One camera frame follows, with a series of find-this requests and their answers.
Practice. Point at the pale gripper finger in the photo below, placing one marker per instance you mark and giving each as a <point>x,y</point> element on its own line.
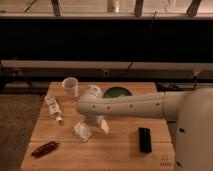
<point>104,126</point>

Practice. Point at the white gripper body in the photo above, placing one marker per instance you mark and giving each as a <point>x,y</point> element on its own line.
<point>93,120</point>

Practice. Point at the white sponge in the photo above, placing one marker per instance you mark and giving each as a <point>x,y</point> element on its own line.
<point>82,130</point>

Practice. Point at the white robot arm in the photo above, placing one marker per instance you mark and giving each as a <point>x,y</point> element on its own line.
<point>193,111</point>

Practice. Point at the white plastic bottle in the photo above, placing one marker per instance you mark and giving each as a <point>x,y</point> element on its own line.
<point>54,109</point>

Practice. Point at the green bowl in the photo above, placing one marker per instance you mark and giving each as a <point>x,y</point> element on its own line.
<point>116,92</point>

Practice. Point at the white paper cup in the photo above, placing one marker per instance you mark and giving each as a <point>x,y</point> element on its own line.
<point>70,85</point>

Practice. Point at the black rectangular block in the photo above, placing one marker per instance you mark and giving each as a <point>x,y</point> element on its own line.
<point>145,140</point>

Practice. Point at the reddish brown sausage toy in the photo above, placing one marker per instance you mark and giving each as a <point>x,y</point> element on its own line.
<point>44,149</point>

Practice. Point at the wall power outlet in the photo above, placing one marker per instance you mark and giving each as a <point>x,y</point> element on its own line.
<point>105,73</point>

